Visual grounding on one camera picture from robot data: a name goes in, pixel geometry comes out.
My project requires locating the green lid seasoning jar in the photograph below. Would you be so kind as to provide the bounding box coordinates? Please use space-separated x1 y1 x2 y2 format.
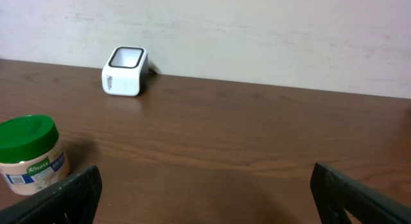
1 114 70 196

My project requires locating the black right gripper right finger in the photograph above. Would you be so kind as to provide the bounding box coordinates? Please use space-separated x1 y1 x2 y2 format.
310 162 410 224

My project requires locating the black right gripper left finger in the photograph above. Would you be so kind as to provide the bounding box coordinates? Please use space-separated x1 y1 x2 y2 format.
1 166 102 224

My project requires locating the white barcode scanner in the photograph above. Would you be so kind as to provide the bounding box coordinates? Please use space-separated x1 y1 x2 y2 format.
101 46 148 96

